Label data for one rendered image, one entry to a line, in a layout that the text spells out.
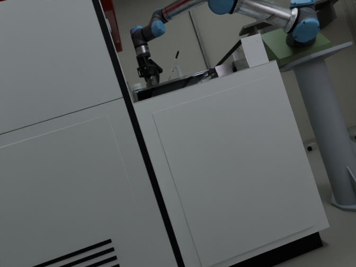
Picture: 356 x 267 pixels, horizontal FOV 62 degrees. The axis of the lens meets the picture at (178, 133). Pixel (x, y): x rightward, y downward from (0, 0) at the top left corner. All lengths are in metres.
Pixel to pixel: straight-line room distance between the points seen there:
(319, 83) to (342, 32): 3.15
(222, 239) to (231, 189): 0.20
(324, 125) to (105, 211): 1.20
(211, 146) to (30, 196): 0.67
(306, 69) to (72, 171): 1.26
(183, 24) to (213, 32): 0.43
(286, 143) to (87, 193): 0.81
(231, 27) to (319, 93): 2.85
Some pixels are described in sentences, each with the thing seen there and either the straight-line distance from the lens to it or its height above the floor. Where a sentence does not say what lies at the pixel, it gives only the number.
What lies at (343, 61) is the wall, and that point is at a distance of 4.76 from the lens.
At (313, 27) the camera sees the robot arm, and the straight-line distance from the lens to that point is 1.56.
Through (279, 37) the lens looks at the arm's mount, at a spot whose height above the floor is 0.99.
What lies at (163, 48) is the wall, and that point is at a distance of 4.31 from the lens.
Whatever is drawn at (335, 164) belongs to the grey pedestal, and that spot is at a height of 0.24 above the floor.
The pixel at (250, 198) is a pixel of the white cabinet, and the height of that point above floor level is 0.31.
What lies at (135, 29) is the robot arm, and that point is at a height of 1.24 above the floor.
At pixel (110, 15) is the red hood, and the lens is 1.39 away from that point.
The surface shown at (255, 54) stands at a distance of 1.39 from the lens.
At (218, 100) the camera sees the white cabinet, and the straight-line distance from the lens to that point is 1.23.
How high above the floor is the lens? 0.65
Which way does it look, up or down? level
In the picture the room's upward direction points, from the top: 18 degrees counter-clockwise
